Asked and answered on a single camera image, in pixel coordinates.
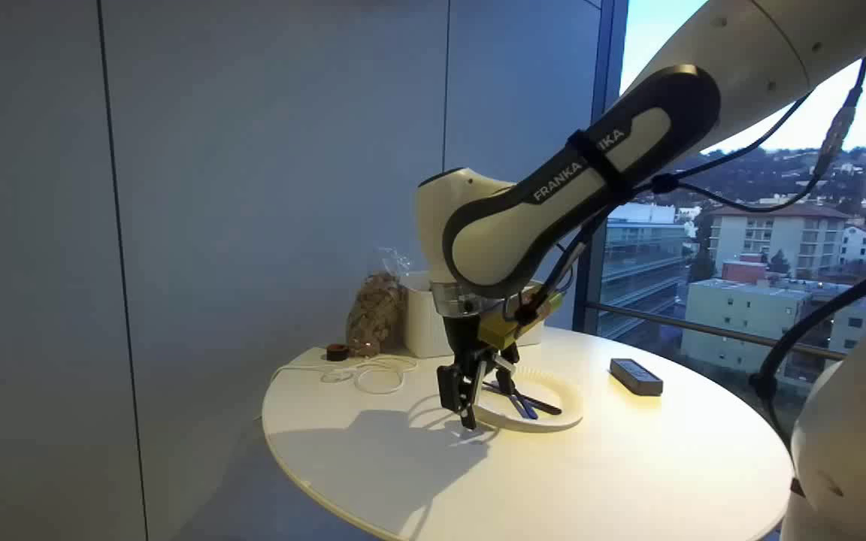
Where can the large clear round lid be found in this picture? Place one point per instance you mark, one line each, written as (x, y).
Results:
(380, 378)

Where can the yellowish wrist camera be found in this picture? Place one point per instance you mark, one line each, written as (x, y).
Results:
(521, 315)

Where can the black rectangular block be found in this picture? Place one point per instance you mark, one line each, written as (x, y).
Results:
(637, 378)

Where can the blue window frame post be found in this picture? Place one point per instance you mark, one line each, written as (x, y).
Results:
(612, 46)

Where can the white paper plate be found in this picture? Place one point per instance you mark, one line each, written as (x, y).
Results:
(555, 416)

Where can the small clear round lid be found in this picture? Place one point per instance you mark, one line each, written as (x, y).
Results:
(338, 378)

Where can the window railing bar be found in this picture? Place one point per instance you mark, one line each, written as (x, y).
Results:
(715, 329)

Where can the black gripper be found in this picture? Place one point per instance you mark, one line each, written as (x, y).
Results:
(473, 334)

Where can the beige building with red roof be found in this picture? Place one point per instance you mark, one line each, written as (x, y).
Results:
(773, 242)

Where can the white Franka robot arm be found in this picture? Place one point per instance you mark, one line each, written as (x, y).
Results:
(555, 191)

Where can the clear bag of brown granola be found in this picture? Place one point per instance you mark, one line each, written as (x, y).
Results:
(378, 315)

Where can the white open box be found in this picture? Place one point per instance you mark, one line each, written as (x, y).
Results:
(425, 325)

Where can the pale flat-roof building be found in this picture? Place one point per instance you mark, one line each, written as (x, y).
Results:
(744, 309)

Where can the small dark cup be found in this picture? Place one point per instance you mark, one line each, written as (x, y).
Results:
(338, 353)

